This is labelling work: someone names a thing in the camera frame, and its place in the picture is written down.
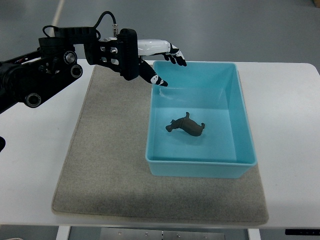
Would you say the grey felt mat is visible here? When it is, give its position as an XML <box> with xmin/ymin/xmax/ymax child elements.
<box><xmin>52</xmin><ymin>66</ymin><xmax>269</xmax><ymax>226</ymax></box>

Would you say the blue plastic box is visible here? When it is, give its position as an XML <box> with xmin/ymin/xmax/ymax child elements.
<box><xmin>145</xmin><ymin>61</ymin><xmax>257</xmax><ymax>179</ymax></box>

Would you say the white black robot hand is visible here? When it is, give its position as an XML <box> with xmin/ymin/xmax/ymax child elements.
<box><xmin>117</xmin><ymin>28</ymin><xmax>187</xmax><ymax>87</ymax></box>

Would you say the brown hippo toy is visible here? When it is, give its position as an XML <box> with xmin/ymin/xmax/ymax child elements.
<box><xmin>165</xmin><ymin>112</ymin><xmax>205</xmax><ymax>137</ymax></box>

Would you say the black table control panel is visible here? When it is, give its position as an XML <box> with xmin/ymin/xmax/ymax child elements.
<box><xmin>285</xmin><ymin>228</ymin><xmax>320</xmax><ymax>236</ymax></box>

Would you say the metal table frame bar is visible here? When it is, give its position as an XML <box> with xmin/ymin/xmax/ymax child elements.
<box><xmin>99</xmin><ymin>228</ymin><xmax>226</xmax><ymax>240</ymax></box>

